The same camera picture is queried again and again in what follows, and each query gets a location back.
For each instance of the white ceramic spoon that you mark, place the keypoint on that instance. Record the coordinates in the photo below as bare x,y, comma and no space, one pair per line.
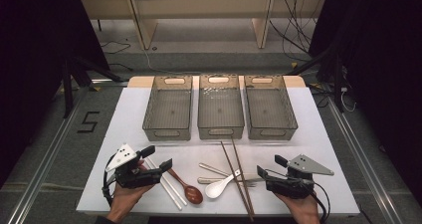
215,189

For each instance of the person's right hand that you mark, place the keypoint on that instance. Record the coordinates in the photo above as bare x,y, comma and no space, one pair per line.
303,209

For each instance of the white table cover sheet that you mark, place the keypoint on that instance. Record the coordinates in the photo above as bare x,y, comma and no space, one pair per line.
132,117

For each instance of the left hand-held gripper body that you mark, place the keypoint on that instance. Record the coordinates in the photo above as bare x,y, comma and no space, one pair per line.
124,156

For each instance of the brown wooden spoon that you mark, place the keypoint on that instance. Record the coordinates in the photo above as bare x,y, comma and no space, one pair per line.
194,194

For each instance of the white chopstick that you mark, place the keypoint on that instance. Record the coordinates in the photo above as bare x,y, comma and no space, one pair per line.
177,192
172,197

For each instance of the metal fork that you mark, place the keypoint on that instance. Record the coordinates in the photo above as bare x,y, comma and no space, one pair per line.
212,169

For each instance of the black metal stand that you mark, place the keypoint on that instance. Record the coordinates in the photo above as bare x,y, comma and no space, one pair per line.
68,91
337,81

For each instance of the black curtain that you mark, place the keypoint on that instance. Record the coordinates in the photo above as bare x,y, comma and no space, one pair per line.
33,68
381,68

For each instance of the brown wooden chopstick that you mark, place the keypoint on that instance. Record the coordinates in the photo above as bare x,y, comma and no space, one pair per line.
239,164
232,171

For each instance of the short metal floor rail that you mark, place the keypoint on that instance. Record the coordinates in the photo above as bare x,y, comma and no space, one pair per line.
109,82

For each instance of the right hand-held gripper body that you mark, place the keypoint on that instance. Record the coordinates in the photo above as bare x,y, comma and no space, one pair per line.
298,187

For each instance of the transparent grey plastic bin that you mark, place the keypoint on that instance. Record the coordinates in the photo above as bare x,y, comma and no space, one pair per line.
220,111
270,111
169,111

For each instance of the person's left hand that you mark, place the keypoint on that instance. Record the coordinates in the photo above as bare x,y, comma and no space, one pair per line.
124,200

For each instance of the beige wooden bench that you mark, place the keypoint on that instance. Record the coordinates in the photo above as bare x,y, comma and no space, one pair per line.
205,5

